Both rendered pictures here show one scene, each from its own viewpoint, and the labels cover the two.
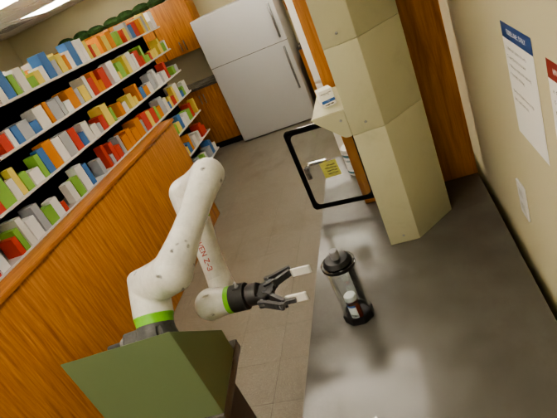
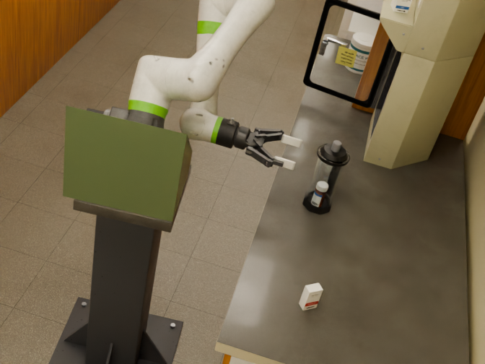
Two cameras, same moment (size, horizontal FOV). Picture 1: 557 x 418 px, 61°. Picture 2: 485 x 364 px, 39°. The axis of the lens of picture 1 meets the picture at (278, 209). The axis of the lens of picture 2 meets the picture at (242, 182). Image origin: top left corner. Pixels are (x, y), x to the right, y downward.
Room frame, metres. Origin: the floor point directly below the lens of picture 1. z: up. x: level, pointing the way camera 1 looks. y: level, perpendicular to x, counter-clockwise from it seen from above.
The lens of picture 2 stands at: (-0.54, 0.61, 2.43)
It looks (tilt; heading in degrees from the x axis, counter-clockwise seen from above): 38 degrees down; 346
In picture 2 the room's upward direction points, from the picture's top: 14 degrees clockwise
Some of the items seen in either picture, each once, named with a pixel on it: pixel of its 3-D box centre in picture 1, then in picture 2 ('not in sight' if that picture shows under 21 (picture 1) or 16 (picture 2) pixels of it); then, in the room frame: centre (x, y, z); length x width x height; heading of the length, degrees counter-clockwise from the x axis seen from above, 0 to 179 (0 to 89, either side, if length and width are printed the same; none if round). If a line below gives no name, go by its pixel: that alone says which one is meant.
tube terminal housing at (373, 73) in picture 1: (392, 129); (431, 64); (1.61, -0.50, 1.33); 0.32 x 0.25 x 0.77; 161
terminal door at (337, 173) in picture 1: (331, 164); (349, 54); (1.87, -0.29, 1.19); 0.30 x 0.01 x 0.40; 63
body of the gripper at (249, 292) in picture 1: (261, 292); (250, 139); (1.31, 0.17, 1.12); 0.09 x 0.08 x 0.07; 71
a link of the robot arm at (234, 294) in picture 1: (240, 296); (229, 132); (1.33, 0.24, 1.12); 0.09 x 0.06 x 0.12; 161
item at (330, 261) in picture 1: (336, 259); (335, 150); (1.22, -0.10, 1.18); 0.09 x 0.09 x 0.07
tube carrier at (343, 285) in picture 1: (348, 288); (325, 178); (1.22, -0.10, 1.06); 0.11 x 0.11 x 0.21
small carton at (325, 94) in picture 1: (325, 96); (401, 1); (1.62, -0.32, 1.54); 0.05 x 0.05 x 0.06; 89
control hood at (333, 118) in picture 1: (333, 113); (395, 16); (1.67, -0.33, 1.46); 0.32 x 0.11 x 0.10; 161
